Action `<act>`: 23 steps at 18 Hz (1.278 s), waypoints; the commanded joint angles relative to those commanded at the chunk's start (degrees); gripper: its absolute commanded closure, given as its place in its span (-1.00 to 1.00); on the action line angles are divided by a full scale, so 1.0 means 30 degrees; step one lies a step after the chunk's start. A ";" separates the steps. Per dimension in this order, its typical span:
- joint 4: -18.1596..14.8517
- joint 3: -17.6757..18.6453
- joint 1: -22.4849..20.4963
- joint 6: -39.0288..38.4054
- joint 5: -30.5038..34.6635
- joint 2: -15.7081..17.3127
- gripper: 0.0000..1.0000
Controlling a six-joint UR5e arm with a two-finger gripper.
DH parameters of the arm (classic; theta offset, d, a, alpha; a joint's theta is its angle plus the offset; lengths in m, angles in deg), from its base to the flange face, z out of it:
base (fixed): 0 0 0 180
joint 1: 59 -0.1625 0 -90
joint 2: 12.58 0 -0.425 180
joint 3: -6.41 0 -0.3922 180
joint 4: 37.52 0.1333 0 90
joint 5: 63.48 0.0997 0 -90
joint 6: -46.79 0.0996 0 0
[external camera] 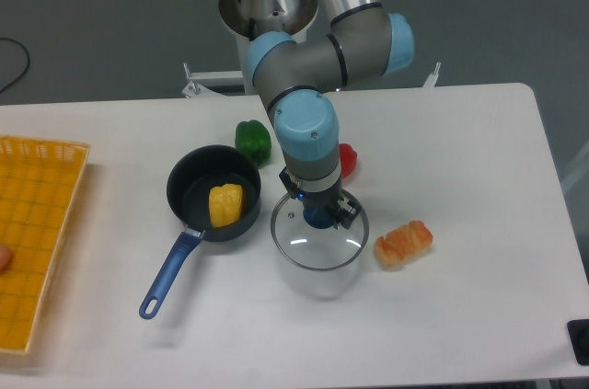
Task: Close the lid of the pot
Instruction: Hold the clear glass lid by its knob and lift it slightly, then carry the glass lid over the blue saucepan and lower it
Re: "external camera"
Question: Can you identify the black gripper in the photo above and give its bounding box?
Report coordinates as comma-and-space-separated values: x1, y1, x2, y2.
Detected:
279, 166, 360, 229

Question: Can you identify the glass pot lid blue knob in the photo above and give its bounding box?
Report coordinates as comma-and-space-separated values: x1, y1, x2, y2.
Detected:
271, 190, 369, 271

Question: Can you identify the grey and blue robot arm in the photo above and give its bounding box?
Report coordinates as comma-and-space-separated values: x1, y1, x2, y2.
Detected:
219, 0, 415, 228

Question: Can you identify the red toy bell pepper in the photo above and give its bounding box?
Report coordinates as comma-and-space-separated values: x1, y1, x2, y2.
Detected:
339, 143, 358, 178

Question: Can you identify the orange toy salmon sushi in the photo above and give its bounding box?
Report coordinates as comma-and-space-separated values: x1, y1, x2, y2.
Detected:
374, 220, 433, 269

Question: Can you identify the yellow toy corn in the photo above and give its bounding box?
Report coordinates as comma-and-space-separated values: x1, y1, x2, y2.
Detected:
208, 183, 245, 228

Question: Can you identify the green toy bell pepper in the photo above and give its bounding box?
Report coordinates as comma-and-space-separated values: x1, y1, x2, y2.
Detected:
234, 120, 271, 167

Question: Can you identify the dark blue saucepan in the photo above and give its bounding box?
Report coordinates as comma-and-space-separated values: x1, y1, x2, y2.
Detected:
139, 144, 261, 319

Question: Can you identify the black object at table edge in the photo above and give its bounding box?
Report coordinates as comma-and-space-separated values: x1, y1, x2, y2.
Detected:
567, 319, 589, 366

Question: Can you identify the yellow plastic basket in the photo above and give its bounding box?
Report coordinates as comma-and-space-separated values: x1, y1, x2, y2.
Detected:
1, 135, 90, 355

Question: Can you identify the black cable on floor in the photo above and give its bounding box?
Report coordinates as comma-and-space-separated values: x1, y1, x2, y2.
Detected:
0, 37, 31, 95

